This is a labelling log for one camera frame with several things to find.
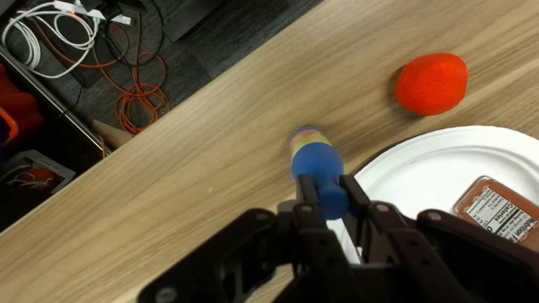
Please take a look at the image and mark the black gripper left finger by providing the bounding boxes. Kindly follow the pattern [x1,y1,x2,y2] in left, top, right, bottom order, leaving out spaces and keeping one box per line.
[136,173,346,303]

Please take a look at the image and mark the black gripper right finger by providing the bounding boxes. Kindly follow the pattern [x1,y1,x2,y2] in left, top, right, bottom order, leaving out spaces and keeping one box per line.
[336,173,539,303]

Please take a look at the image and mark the spice jar orange lid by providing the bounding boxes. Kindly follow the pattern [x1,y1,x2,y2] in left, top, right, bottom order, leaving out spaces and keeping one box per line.
[451,173,539,252]

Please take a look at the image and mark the blue bottle colourful label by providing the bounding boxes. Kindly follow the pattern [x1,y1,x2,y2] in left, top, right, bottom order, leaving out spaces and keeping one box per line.
[287,126,351,222]

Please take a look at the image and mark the red ball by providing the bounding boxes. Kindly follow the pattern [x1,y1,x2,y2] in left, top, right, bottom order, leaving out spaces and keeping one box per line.
[390,52,471,118]

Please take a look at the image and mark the white round plate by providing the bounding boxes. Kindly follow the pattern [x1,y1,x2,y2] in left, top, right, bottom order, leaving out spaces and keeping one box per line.
[353,124,539,222]

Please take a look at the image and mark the grey box red print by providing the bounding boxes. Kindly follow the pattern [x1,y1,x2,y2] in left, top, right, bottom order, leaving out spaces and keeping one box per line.
[0,148,77,198]

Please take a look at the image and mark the orange items under table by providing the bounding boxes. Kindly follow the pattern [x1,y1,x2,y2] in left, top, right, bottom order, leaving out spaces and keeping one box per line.
[0,64,46,148]

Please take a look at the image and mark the orange cord coil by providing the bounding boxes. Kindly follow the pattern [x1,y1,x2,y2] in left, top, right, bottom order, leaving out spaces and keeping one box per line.
[48,32,173,138]

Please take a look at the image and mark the white cable bundle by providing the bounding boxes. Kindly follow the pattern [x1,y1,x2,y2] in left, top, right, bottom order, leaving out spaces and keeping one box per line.
[0,0,134,81]

